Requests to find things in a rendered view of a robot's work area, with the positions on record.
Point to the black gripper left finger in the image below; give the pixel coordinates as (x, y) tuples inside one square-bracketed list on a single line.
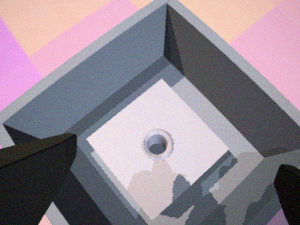
[(31, 175)]

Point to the white square plate with hole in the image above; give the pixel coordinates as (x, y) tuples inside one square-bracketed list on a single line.
[(157, 116)]

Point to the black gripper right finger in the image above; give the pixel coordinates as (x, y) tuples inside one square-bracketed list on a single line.
[(287, 185)]

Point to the grey open box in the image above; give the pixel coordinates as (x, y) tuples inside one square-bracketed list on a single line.
[(164, 41)]

